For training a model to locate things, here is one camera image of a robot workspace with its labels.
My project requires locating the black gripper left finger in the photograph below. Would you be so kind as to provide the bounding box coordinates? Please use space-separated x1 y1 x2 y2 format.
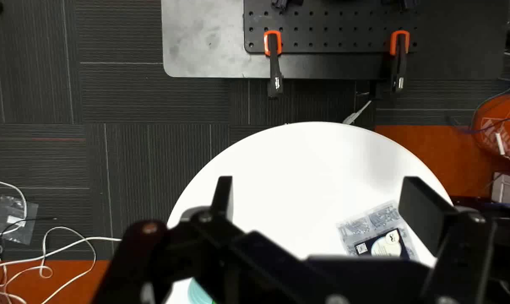
207 174 234 225

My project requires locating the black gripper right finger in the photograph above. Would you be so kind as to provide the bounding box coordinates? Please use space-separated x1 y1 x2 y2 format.
398 176 459 257

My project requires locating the orange floor mat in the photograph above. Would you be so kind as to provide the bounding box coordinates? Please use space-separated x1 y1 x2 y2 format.
0 258 111 304
374 123 496 199

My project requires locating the black hard drive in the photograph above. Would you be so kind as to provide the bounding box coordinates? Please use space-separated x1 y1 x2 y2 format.
352 226 408 260

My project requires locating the orange bucket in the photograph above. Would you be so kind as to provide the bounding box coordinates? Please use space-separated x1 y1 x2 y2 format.
471 91 510 166

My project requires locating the white zip tie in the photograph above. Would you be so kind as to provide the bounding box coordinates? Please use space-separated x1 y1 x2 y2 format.
340 98 374 127

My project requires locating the orange black clamp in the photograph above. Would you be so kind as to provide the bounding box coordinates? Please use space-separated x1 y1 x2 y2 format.
261 29 285 101
388 29 411 95

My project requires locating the grey metal plate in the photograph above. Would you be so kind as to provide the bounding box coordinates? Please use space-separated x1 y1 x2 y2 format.
160 0 381 79

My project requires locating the black perforated robot table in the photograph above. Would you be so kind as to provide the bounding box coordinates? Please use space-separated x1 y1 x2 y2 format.
241 0 420 56

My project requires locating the small clear plastic bag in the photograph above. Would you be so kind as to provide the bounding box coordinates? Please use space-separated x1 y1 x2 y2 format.
0 194 40 247

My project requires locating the white cable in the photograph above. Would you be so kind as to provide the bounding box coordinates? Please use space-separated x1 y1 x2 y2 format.
0 176 123 304

